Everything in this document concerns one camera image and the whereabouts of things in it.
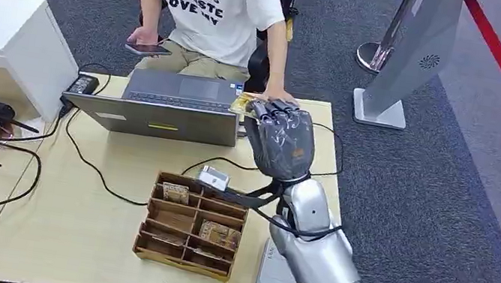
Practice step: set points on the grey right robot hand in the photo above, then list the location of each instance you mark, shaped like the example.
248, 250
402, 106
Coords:
283, 140

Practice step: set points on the grey sign stand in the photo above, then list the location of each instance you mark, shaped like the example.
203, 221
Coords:
416, 46

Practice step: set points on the black laptop power adapter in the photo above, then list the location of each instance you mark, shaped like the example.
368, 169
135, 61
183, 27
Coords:
82, 84

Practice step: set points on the yellow printed card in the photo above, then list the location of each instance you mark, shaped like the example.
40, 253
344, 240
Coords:
241, 104

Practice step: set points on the brown printed card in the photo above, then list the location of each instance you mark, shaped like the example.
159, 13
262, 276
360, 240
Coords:
175, 193
218, 234
167, 238

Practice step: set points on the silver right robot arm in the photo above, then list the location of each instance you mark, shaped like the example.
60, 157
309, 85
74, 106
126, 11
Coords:
322, 262

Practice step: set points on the wooden compartment card box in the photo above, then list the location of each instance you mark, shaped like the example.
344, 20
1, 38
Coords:
177, 222

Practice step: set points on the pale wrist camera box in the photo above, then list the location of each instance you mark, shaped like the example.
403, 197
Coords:
213, 178

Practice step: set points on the person's left hand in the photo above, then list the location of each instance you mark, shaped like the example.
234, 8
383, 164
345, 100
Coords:
280, 96

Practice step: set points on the grey laptop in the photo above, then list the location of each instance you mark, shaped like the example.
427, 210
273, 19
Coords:
158, 118

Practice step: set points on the white flat rectangular device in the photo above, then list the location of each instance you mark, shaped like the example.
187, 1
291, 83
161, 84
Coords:
273, 277

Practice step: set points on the white cabinet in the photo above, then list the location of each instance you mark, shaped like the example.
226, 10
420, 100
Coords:
1, 33

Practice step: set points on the person's right hand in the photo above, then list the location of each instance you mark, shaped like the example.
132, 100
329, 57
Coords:
145, 37

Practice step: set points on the chrome stanchion post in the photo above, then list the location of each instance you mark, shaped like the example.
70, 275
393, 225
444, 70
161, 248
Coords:
375, 54

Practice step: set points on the dark smartphone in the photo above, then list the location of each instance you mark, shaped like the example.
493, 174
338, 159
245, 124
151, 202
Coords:
149, 50

